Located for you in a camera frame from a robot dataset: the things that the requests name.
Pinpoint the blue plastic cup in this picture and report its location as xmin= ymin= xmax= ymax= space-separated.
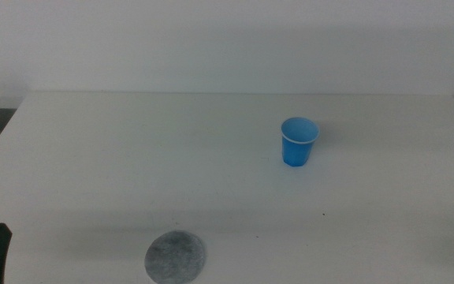
xmin=281 ymin=116 xmax=321 ymax=168

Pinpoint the round grey felt cup mat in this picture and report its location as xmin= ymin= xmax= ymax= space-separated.
xmin=143 ymin=230 xmax=207 ymax=284

